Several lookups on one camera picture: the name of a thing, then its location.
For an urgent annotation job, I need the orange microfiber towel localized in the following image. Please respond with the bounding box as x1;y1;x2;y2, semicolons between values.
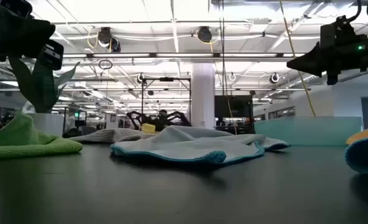
345;124;368;146

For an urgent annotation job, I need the green microfiber towel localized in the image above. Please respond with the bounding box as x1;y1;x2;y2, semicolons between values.
0;109;83;161

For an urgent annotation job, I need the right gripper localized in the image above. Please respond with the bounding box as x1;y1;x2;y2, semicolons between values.
286;33;368;85

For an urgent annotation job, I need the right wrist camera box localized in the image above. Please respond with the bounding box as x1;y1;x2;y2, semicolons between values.
320;15;349;49

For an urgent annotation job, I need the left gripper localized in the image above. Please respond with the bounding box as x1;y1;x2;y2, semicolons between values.
0;0;57;62

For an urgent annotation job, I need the white grey microfiber towel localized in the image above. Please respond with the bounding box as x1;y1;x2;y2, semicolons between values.
68;128;157;144

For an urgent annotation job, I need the teal plastic bin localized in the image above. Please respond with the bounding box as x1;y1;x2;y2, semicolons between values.
254;116;363;147

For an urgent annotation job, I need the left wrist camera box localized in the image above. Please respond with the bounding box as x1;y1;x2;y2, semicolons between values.
37;39;65;71

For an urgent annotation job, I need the pale blue teal-edged towel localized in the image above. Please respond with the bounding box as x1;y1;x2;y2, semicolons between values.
110;125;292;165

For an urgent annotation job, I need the white round pillar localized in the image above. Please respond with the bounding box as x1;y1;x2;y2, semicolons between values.
191;63;216;130

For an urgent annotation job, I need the long ceiling light rail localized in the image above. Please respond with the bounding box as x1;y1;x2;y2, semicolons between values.
62;52;306;59

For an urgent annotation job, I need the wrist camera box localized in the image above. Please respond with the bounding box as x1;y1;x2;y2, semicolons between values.
320;15;349;49
37;39;65;71

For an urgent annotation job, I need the blue microfiber towel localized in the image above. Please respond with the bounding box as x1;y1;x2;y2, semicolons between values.
344;137;368;177

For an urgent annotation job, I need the yellow hanging cable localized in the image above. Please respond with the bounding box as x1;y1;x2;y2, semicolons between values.
278;0;317;118

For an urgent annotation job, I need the black ceiling cable reel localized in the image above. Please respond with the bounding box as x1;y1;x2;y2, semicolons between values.
97;27;122;53
196;26;213;44

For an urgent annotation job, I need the yellow foam block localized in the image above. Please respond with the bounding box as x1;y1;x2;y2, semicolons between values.
140;123;157;134

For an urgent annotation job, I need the artificial green plant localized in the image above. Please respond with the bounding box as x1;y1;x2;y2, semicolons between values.
8;55;81;114

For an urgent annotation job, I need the black hanging cable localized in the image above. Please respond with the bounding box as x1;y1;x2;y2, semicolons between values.
218;0;230;97

